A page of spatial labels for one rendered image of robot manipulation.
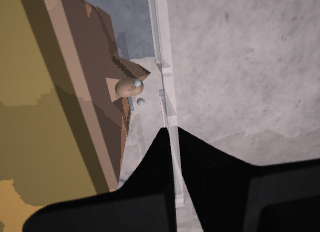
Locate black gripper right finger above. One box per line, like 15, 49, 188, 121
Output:
178, 127, 320, 232

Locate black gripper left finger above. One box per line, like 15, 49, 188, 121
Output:
22, 127, 177, 232

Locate clear glasses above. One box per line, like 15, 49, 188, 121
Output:
148, 0, 184, 208

